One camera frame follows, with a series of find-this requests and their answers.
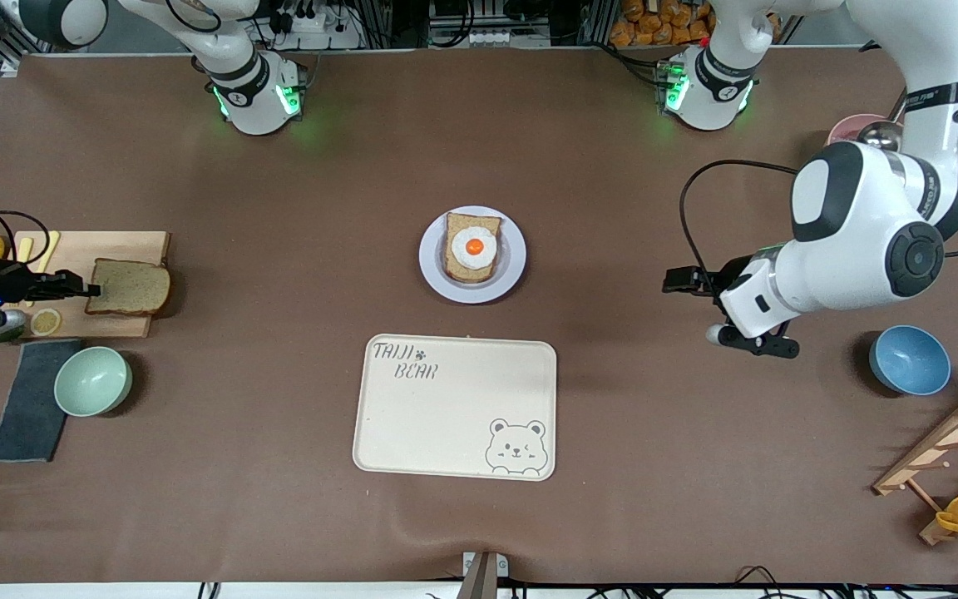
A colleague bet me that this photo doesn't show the brown bread slice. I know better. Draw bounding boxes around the brown bread slice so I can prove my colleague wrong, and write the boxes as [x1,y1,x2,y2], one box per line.
[443,212,503,285]
[84,258,172,317]

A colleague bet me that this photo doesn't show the fried egg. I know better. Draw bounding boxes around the fried egg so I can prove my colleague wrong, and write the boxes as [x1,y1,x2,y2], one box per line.
[450,226,499,269]

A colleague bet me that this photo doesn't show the white round plate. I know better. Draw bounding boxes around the white round plate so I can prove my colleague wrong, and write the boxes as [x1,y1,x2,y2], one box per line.
[418,205,527,304]

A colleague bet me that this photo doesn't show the yellow plastic knife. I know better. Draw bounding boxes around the yellow plastic knife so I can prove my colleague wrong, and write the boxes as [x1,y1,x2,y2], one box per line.
[26,231,61,277]

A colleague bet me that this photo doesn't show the wooden cutting board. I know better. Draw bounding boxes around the wooden cutting board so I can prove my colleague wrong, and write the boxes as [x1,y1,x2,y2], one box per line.
[0,230,172,339]

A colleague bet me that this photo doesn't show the mint green bowl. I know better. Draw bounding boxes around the mint green bowl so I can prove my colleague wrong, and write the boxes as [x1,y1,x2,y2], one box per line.
[54,346,133,418]

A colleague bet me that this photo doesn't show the dark grey cloth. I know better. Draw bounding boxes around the dark grey cloth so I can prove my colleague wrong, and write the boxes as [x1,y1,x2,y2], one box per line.
[0,339,83,463]

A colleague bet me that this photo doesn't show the pink bowl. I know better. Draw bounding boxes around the pink bowl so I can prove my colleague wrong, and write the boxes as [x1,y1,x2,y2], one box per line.
[827,114,904,152]

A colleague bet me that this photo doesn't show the blue bowl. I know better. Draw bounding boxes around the blue bowl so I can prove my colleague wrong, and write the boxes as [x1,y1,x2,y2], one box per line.
[868,325,952,396]

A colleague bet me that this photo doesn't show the metal scoop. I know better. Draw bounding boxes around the metal scoop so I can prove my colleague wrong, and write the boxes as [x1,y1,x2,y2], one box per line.
[857,87,912,152]

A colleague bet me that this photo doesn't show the orange snack packets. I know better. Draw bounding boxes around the orange snack packets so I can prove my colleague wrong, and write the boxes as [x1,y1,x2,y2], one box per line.
[610,0,717,47]

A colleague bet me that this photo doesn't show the cream tray with bear print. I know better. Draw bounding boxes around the cream tray with bear print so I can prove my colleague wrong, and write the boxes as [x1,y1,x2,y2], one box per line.
[353,334,558,482]

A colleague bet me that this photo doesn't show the wooden rack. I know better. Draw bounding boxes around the wooden rack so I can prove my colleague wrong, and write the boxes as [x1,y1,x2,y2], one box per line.
[872,383,958,546]

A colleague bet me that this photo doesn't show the white power strip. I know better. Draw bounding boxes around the white power strip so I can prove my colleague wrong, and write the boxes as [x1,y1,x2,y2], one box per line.
[429,29,501,47]
[267,0,363,51]

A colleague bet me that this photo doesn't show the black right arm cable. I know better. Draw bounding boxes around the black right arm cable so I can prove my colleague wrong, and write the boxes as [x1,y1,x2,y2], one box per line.
[0,210,62,269]

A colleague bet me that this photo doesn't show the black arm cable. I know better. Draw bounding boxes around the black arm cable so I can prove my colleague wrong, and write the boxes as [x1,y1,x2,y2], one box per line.
[0,210,62,269]
[679,160,800,275]

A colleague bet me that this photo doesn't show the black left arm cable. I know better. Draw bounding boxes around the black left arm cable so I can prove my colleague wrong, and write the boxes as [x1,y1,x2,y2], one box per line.
[679,160,800,275]

